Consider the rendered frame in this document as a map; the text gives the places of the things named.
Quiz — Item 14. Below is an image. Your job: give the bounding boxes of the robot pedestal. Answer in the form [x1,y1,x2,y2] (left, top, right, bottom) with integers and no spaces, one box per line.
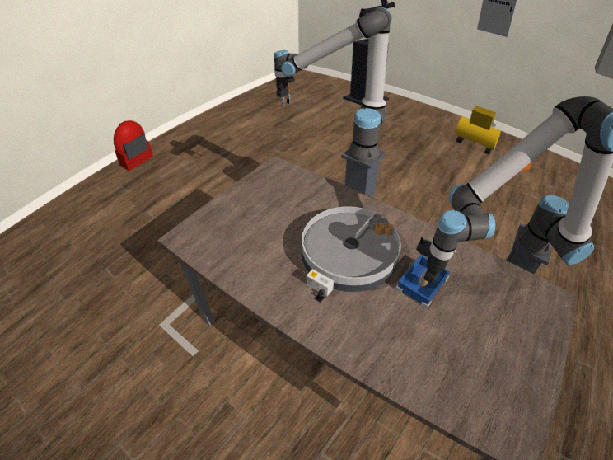
[341,150,386,198]
[506,234,552,275]

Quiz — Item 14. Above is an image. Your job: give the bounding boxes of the white control box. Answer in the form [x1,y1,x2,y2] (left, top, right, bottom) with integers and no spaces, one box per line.
[306,269,335,303]

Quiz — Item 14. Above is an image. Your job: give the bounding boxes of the red welding helmet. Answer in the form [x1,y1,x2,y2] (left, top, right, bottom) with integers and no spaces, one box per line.
[113,120,153,171]

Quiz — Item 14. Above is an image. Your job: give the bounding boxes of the yellow cart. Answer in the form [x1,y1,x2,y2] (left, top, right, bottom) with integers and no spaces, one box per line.
[455,106,502,155]

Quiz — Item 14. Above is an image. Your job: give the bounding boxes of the grey wall cabinet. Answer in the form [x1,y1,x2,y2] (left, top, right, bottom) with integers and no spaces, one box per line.
[595,22,613,77]

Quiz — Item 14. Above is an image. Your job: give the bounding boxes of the grey turntable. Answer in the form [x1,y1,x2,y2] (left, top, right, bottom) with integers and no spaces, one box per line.
[300,205,402,293]

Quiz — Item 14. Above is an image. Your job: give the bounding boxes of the grey electrical panel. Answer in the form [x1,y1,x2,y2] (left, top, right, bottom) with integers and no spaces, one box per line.
[477,0,518,37]

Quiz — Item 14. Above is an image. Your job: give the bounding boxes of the blue crate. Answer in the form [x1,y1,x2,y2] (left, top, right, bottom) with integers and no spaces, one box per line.
[398,255,450,305]

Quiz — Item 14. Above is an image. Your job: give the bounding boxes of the black cabinet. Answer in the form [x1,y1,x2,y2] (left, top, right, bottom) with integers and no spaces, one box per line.
[344,39,390,104]

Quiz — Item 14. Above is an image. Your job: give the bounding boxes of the wooden table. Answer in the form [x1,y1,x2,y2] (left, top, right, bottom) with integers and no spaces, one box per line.
[157,157,578,460]

